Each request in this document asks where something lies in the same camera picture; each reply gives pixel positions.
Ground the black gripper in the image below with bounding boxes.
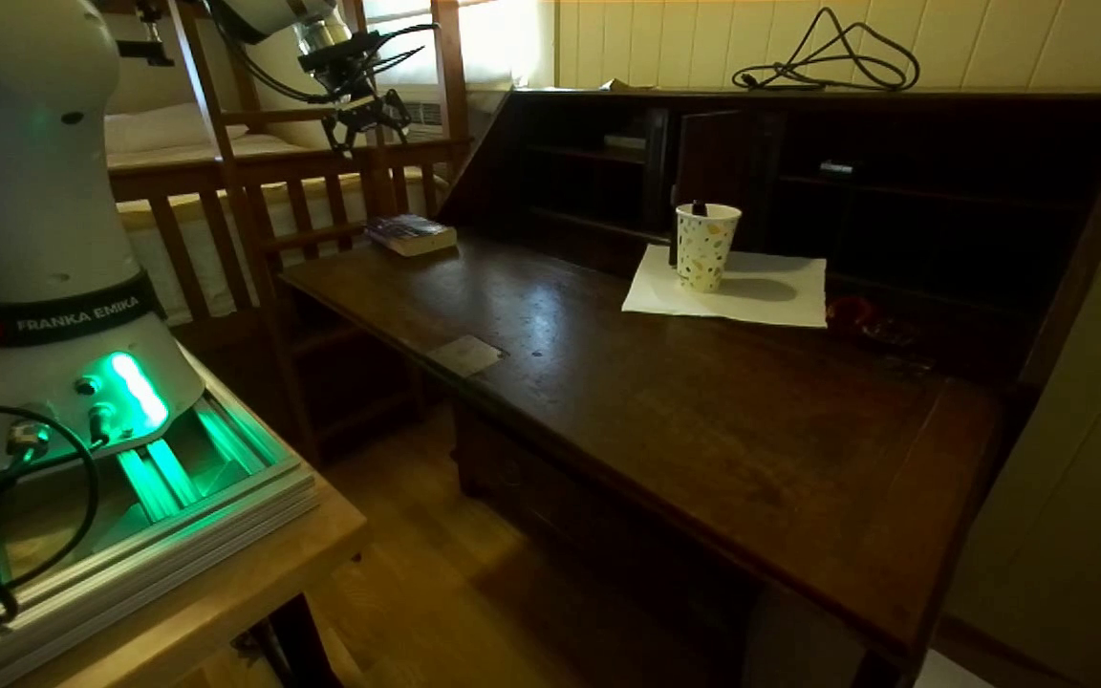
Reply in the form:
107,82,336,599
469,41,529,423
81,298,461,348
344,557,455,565
311,28,435,158

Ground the dark wooden secretary cabinet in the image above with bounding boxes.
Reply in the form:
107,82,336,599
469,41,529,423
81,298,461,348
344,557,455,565
272,84,1101,688

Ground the white bedding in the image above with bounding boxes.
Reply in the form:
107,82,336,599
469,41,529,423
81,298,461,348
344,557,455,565
88,100,374,228

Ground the dark wooden slatted chair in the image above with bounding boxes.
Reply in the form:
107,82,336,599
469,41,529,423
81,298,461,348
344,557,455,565
102,138,455,472

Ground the small pale desk label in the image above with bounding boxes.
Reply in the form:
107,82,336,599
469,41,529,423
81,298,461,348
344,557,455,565
427,331,509,384

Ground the dotted white paper cup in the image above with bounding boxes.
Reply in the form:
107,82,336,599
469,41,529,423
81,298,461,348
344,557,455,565
669,195,750,298

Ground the white paper sheet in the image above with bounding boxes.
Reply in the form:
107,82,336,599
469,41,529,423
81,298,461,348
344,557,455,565
615,241,832,337

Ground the wooden window frame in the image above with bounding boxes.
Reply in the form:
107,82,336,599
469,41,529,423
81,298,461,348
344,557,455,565
351,0,563,129

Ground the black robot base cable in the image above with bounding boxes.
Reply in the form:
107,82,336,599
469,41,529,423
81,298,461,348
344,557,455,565
0,402,102,631

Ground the black coiled cable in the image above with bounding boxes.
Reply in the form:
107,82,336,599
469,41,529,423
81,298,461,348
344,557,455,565
725,4,924,94

